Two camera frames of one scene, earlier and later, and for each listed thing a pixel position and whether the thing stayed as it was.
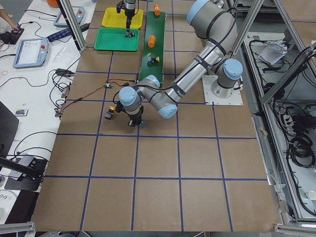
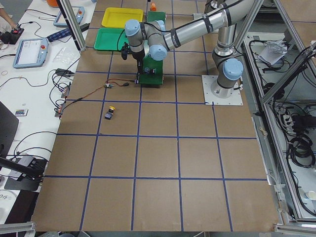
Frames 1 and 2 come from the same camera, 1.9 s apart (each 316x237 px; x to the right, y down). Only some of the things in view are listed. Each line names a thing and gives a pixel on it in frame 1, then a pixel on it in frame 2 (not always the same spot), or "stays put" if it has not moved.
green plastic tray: [115, 39] stays put
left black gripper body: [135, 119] -> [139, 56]
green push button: [143, 124] -> [148, 71]
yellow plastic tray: [112, 18] stays put
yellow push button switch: [109, 115] stays put
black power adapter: [84, 27] stays put
